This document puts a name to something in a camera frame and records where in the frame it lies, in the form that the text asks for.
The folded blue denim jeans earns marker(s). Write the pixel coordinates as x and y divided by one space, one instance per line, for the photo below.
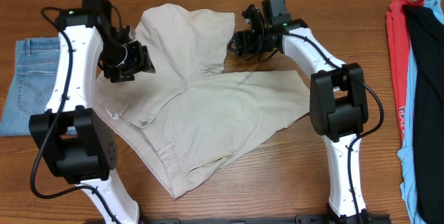
36 65

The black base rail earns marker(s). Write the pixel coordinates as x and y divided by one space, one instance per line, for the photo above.
298 219

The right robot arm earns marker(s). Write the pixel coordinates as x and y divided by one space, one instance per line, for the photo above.
337 102

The red t-shirt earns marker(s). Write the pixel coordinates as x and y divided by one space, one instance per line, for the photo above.
399 52

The black garment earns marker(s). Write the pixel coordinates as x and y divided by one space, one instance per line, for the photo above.
426 35

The light blue t-shirt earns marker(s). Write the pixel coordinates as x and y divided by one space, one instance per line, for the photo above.
405 154

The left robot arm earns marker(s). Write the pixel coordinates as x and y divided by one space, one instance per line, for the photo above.
73 141

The beige cotton shorts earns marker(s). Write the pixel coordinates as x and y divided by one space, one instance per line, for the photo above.
190 117

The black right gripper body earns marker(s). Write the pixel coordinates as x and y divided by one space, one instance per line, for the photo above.
254 46

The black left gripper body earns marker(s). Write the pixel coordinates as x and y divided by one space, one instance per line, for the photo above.
118 59

